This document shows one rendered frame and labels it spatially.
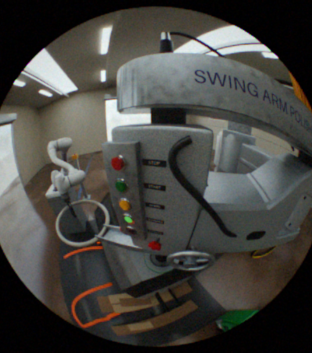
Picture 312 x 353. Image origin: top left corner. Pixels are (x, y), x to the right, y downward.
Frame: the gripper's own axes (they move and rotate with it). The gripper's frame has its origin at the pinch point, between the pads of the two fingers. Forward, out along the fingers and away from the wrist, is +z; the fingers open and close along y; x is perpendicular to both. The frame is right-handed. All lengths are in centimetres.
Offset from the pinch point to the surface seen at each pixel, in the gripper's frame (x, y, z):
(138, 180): 3, 82, -66
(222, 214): 10, 100, -59
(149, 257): 12, 80, -7
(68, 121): 215, -659, -96
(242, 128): 76, 109, -82
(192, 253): 3, 97, -50
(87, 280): -45, 23, 85
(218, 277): 51, 162, 75
